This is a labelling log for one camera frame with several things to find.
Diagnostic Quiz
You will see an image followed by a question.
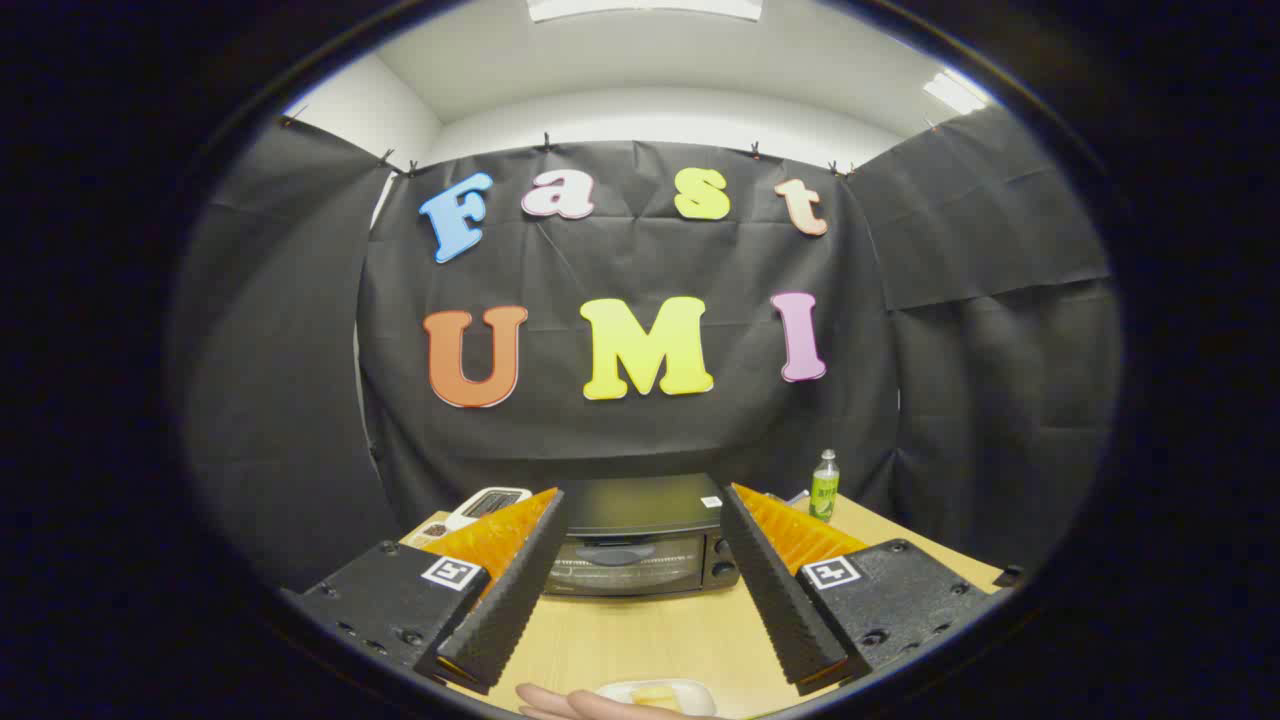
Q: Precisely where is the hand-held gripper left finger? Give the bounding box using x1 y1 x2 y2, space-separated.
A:
283 487 569 696

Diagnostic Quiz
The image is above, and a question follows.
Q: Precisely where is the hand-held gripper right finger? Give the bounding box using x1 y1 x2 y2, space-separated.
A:
720 483 1026 698

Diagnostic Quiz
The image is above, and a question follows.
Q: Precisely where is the black toaster oven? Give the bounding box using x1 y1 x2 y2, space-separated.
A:
545 474 741 599

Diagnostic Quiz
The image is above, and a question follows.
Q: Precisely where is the white pop-up toaster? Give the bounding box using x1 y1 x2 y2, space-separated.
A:
445 487 533 532

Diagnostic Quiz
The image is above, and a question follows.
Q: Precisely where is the white square plate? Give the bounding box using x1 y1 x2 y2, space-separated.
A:
595 679 718 717

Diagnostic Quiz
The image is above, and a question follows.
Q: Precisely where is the green label clear bottle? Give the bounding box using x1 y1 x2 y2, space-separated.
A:
810 449 841 523

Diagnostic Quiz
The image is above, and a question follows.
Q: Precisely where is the small ceiling light panel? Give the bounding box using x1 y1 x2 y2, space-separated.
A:
922 70 991 116

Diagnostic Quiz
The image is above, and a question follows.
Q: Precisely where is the long ceiling light panel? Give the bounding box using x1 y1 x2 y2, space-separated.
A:
527 0 763 23

